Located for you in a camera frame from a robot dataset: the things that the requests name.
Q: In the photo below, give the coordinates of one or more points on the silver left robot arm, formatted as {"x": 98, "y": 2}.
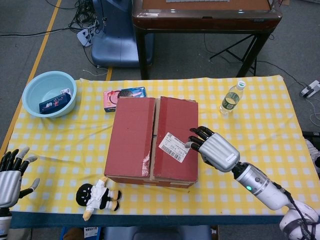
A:
{"x": 3, "y": 222}

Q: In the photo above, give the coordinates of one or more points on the clear water bottle green label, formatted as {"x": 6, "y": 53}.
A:
{"x": 231, "y": 98}

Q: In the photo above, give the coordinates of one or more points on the blue cookie packet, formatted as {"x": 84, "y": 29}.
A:
{"x": 135, "y": 92}

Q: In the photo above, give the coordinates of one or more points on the light blue plastic basin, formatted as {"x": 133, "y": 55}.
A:
{"x": 35, "y": 87}

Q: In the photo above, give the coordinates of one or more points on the pink snack box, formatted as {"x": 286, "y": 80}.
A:
{"x": 110, "y": 101}

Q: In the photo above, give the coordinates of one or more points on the flat black object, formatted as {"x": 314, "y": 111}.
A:
{"x": 311, "y": 133}

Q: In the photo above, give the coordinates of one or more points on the blue plastic crate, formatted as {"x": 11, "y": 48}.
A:
{"x": 63, "y": 233}

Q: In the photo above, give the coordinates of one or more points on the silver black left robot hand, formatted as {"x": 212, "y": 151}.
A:
{"x": 10, "y": 185}

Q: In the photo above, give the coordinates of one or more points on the white grey power strip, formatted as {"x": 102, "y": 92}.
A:
{"x": 310, "y": 88}

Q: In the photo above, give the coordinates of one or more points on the blue machine base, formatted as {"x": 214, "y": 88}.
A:
{"x": 115, "y": 45}

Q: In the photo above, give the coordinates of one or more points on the white grey bundle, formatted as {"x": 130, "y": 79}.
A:
{"x": 312, "y": 152}

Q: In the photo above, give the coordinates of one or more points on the red cardboard shipping box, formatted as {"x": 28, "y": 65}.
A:
{"x": 130, "y": 140}

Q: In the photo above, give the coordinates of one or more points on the dark blue printed carton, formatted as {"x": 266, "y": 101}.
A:
{"x": 53, "y": 103}

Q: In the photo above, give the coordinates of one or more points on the yellow white checkered tablecloth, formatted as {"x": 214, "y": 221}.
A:
{"x": 250, "y": 130}

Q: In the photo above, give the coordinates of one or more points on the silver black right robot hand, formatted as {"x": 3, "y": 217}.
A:
{"x": 217, "y": 150}

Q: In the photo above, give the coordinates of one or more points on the black white plush doll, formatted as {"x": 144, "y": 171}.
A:
{"x": 95, "y": 197}

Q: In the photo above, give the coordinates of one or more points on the brown mahjong table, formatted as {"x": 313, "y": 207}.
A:
{"x": 200, "y": 21}

